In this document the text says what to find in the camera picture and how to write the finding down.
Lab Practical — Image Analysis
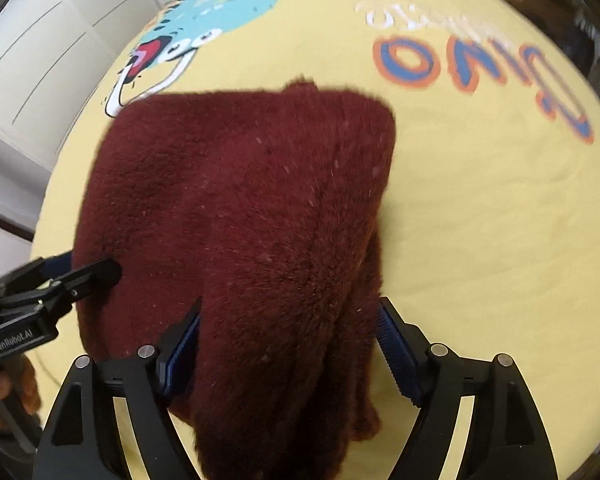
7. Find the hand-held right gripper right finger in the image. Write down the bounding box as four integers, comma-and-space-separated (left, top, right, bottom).
375, 296, 558, 480

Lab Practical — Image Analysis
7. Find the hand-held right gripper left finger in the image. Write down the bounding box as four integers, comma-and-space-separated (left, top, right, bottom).
31, 297, 203, 480

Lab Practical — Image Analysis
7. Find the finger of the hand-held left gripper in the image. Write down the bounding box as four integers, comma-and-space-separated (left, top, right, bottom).
40, 257, 123, 311
0, 254, 76, 298

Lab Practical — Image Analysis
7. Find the maroon knit sweater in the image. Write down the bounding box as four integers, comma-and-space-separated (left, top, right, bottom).
72, 75, 398, 480

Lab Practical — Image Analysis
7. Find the person's left hand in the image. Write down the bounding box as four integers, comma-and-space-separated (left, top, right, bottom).
0, 355, 42, 433

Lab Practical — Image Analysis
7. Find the yellow printed blanket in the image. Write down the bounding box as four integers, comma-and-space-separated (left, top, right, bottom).
30, 0, 600, 480

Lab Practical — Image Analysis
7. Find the white wardrobe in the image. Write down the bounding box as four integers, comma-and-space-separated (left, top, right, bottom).
0, 0, 181, 173

